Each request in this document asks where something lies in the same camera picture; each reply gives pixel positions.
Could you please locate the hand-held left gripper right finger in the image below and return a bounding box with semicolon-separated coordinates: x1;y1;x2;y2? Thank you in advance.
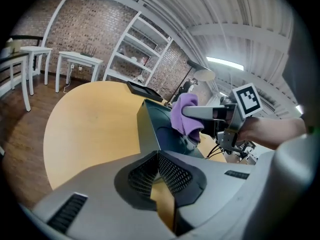
157;150;259;237

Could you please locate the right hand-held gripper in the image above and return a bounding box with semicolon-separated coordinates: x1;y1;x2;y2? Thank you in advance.
182;82;263;153

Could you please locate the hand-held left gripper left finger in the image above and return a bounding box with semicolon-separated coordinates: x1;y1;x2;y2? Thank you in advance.
32;150;175;240

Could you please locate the purple cloth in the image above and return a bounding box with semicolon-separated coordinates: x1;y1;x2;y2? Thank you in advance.
170;92;205;143

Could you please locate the dark green box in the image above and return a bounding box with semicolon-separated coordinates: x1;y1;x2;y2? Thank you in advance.
136;98;205;160

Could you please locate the person's right forearm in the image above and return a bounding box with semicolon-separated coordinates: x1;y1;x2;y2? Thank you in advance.
237;116;311;151

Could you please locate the black desk lamp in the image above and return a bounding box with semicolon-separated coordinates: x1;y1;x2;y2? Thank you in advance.
169;60;216;105

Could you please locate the ceiling light strip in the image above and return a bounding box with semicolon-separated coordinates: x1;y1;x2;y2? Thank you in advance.
206;56;245;71

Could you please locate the black flat box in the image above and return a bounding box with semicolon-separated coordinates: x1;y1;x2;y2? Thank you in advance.
126;80;165;104

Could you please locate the white shelf unit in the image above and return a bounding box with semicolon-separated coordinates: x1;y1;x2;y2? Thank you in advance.
102;10;175;87

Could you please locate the black router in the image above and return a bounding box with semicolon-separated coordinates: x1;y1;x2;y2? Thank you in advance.
80;43;98;58

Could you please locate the white side table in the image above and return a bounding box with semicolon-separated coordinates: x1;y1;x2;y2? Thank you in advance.
55;50;104;94

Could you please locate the white wooden table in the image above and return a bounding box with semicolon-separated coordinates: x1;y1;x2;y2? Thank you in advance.
19;46;53;96

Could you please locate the cardboard box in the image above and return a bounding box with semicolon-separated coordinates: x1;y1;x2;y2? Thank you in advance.
4;37;22;54

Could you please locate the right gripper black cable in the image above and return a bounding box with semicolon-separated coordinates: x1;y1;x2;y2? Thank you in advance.
206;143;226;160

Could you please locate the white floor cable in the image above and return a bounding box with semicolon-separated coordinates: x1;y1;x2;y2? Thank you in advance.
63;66;75;94

